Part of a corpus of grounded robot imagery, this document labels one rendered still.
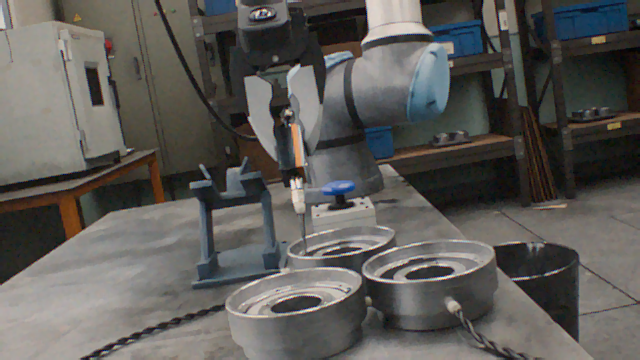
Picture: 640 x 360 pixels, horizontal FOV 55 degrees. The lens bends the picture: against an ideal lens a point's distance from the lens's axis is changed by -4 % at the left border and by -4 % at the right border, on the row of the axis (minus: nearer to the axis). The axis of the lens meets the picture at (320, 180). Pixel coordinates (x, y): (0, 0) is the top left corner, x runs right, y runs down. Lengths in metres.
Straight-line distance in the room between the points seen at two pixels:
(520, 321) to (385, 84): 0.58
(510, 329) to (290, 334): 0.15
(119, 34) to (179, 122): 0.70
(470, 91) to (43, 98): 2.96
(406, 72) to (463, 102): 3.69
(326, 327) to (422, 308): 0.07
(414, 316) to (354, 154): 0.59
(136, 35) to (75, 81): 1.73
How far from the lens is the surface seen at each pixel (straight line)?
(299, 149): 0.63
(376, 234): 0.65
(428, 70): 0.97
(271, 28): 0.57
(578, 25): 4.42
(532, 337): 0.46
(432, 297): 0.47
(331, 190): 0.73
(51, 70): 2.78
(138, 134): 4.44
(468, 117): 4.68
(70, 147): 2.77
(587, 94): 4.97
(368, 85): 1.00
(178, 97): 4.37
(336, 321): 0.46
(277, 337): 0.45
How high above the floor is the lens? 0.99
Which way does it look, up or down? 8 degrees down
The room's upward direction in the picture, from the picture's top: 10 degrees counter-clockwise
